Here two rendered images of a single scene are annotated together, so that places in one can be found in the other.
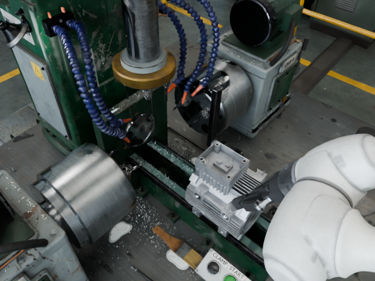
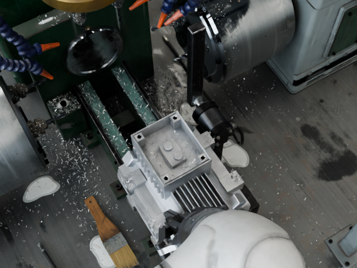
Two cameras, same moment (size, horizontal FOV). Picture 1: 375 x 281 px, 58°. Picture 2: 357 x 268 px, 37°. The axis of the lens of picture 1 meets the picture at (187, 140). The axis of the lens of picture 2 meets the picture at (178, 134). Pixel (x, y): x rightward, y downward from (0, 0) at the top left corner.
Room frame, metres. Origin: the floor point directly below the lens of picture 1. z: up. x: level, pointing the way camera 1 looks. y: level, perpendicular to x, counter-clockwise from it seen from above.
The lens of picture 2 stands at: (0.22, -0.27, 2.00)
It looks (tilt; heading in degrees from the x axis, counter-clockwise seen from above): 62 degrees down; 21
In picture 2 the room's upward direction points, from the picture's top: 1 degrees counter-clockwise
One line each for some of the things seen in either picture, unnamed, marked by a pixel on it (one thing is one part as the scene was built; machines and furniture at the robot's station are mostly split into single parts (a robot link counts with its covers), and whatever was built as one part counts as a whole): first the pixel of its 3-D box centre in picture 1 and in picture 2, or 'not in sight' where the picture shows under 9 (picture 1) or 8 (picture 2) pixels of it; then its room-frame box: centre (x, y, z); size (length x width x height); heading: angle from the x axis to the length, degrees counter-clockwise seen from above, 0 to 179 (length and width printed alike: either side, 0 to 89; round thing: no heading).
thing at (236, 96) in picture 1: (217, 93); (238, 14); (1.04, -0.11, 1.04); 0.41 x 0.25 x 0.25; 140
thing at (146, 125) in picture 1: (140, 131); (94, 52); (0.84, 0.17, 1.02); 0.15 x 0.02 x 0.15; 140
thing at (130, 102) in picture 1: (129, 130); (85, 44); (0.88, 0.22, 0.97); 0.30 x 0.11 x 0.34; 140
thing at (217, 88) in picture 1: (214, 119); (195, 68); (0.80, -0.09, 1.12); 0.04 x 0.03 x 0.26; 50
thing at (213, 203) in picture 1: (229, 193); (182, 191); (0.59, -0.13, 1.02); 0.20 x 0.19 x 0.19; 51
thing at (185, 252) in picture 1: (176, 245); (108, 233); (0.51, 0.02, 0.80); 0.21 x 0.05 x 0.01; 52
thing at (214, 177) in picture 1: (221, 168); (171, 155); (0.61, -0.10, 1.11); 0.12 x 0.11 x 0.07; 51
